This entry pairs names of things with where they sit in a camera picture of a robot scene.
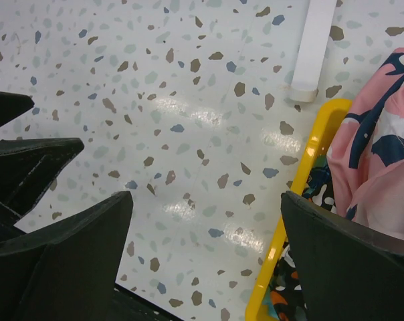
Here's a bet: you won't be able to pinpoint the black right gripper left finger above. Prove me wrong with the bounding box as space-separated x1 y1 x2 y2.
0 191 133 320

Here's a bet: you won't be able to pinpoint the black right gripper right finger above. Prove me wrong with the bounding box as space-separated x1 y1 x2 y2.
281 191 404 320

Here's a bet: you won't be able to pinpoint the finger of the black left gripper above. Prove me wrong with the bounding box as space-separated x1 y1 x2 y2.
0 92 34 127
0 138 84 234

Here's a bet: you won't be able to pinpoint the blue orange patterned shorts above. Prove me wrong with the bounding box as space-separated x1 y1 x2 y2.
262 155 336 320

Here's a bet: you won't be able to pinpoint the pink floral shorts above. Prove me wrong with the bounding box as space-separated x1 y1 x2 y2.
327 47 404 240

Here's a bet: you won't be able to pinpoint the yellow plastic bin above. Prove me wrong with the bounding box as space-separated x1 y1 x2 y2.
244 98 353 321

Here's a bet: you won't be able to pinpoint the white clothes rack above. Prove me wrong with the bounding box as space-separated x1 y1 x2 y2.
290 0 336 103

